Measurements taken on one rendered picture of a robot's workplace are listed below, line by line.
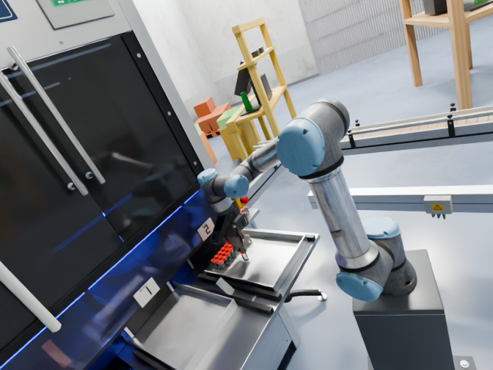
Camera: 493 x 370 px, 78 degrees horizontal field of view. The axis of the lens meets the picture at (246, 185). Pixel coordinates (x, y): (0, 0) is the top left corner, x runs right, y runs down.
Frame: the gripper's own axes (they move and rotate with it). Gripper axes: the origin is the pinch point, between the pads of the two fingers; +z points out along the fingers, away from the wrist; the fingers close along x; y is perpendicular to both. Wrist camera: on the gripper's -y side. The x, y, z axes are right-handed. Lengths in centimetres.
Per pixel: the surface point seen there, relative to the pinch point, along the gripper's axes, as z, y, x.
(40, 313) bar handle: -32, -58, 8
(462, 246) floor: 93, 114, -56
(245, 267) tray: 5.2, -3.3, -2.0
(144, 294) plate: -9.1, -33.8, 15.5
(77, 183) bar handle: -53, -32, 10
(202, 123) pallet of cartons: 55, 405, 451
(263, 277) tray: 5.2, -6.2, -12.6
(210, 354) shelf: 5.4, -36.8, -12.4
